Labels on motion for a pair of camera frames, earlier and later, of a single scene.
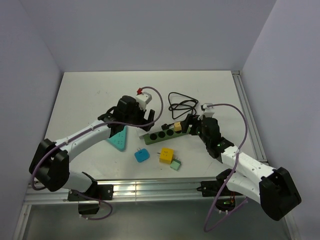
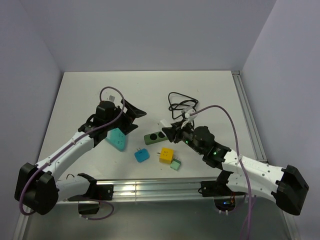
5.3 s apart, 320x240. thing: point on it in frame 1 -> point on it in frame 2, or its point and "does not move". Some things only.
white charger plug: x=140 y=133 -> x=164 y=123
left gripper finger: x=147 y=127 -> x=127 y=126
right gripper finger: x=190 y=119 -> x=170 y=133
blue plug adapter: x=142 y=155 does not move
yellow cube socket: x=166 y=155 does not move
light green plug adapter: x=175 y=164 does not move
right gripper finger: x=194 y=131 -> x=177 y=140
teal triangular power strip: x=119 y=139 does not move
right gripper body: x=204 y=138 -> x=188 y=133
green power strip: x=163 y=135 does not move
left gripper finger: x=151 y=115 -> x=132 y=112
